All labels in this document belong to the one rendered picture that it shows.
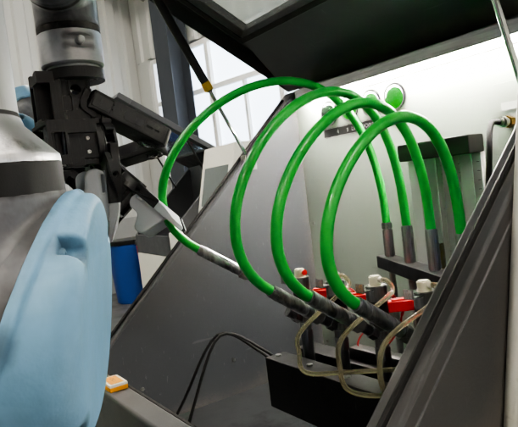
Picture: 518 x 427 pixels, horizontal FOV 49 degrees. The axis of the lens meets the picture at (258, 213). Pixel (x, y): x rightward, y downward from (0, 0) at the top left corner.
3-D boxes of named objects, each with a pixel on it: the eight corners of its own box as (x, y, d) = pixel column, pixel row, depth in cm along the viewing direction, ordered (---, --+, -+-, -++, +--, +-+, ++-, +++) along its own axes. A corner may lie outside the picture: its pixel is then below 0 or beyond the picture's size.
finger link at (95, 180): (70, 248, 68) (59, 172, 68) (118, 241, 72) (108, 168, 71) (78, 249, 66) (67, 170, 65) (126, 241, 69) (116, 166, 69)
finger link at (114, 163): (98, 204, 71) (89, 135, 70) (112, 203, 72) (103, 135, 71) (111, 203, 67) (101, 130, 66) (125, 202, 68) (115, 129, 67)
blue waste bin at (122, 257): (104, 303, 707) (96, 242, 703) (145, 293, 748) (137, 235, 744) (129, 307, 663) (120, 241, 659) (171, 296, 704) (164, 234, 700)
